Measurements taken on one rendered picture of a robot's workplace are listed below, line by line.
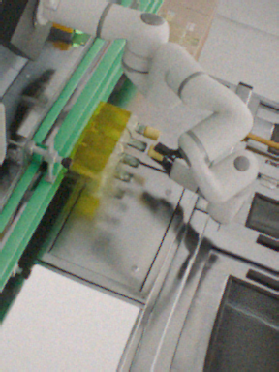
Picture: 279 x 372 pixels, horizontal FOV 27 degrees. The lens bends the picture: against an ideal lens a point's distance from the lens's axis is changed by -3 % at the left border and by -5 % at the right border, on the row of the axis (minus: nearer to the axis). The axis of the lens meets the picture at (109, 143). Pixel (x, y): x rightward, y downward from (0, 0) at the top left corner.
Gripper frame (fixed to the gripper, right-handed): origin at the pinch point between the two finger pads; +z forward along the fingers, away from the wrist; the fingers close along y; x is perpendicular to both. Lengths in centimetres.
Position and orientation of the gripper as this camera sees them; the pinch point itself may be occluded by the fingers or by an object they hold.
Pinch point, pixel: (160, 153)
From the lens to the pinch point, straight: 173.4
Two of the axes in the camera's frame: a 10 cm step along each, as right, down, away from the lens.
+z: -7.9, -5.4, 3.0
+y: 1.2, -6.1, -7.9
